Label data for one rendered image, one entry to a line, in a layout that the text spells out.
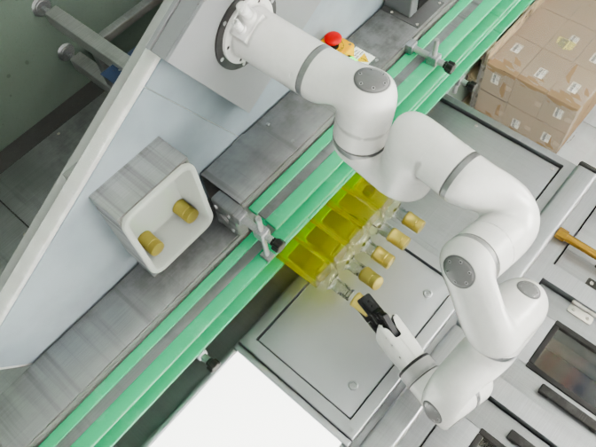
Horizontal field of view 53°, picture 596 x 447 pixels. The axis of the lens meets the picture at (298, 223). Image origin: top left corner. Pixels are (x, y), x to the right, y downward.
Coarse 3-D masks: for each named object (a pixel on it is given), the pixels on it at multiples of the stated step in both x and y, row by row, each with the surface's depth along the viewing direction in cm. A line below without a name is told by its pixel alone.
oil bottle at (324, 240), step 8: (312, 224) 135; (320, 224) 135; (304, 232) 134; (312, 232) 134; (320, 232) 133; (328, 232) 133; (304, 240) 134; (312, 240) 133; (320, 240) 132; (328, 240) 132; (336, 240) 132; (344, 240) 132; (320, 248) 132; (328, 248) 131; (336, 248) 131; (344, 248) 131; (352, 248) 132; (328, 256) 131; (336, 256) 130; (344, 256) 130; (352, 256) 132; (336, 264) 131; (344, 264) 131
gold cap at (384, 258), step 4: (376, 248) 132; (380, 248) 132; (372, 252) 132; (376, 252) 132; (380, 252) 132; (384, 252) 132; (388, 252) 132; (372, 256) 132; (376, 256) 132; (380, 256) 131; (384, 256) 131; (388, 256) 131; (392, 256) 131; (376, 260) 132; (380, 260) 131; (384, 260) 131; (388, 260) 131; (392, 260) 131; (380, 264) 132; (384, 264) 131; (388, 264) 131
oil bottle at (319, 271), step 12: (300, 240) 133; (288, 252) 132; (300, 252) 132; (312, 252) 132; (288, 264) 135; (300, 264) 130; (312, 264) 130; (324, 264) 130; (312, 276) 129; (324, 276) 129; (336, 276) 130; (324, 288) 131
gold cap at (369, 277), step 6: (366, 270) 129; (360, 276) 130; (366, 276) 128; (372, 276) 128; (378, 276) 128; (366, 282) 128; (372, 282) 127; (378, 282) 128; (372, 288) 128; (378, 288) 129
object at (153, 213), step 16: (176, 176) 107; (192, 176) 111; (160, 192) 106; (176, 192) 123; (192, 192) 119; (144, 208) 117; (160, 208) 121; (208, 208) 122; (128, 224) 104; (144, 224) 120; (160, 224) 125; (176, 224) 125; (192, 224) 125; (208, 224) 126; (176, 240) 124; (192, 240) 124; (144, 256) 113; (160, 256) 122; (176, 256) 123
